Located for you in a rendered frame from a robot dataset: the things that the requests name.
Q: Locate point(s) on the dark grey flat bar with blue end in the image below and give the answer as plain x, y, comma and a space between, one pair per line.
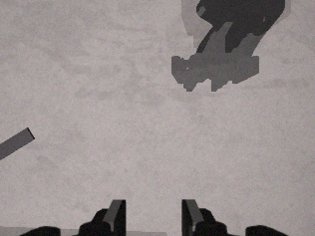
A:
15, 142

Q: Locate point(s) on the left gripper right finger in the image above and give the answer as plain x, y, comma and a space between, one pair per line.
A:
200, 222

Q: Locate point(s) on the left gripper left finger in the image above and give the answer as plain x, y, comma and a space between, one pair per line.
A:
111, 221

